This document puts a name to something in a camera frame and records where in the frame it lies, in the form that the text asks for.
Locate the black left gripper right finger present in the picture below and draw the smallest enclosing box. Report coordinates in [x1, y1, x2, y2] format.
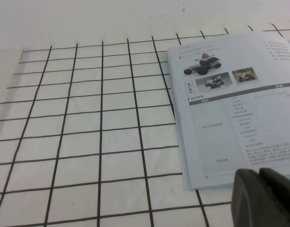
[257, 167, 290, 227]

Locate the white product manual book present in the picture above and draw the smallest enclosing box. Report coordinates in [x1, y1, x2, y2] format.
[167, 32, 290, 191]

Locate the white black-grid tablecloth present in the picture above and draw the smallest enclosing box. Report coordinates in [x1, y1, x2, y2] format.
[0, 21, 290, 227]

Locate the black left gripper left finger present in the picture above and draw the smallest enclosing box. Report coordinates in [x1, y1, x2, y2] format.
[230, 167, 285, 227]

